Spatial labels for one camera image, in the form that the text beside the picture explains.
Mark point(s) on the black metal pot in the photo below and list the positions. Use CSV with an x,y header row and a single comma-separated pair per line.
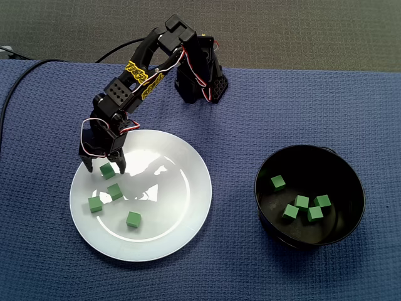
x,y
313,233

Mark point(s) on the small white plastic device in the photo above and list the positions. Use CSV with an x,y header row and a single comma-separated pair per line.
x,y
6,50

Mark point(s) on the blue waffle weave cloth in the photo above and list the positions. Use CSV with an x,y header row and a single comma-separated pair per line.
x,y
313,109

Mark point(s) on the white round plate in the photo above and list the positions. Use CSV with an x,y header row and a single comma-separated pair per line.
x,y
141,244

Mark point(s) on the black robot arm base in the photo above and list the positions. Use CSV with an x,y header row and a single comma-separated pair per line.
x,y
220,87

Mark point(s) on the small green cube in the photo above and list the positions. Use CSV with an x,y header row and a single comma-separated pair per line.
x,y
95,204
322,201
133,219
115,192
290,212
107,171
314,214
278,182
301,202

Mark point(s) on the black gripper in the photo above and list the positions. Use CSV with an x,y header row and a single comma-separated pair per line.
x,y
98,150

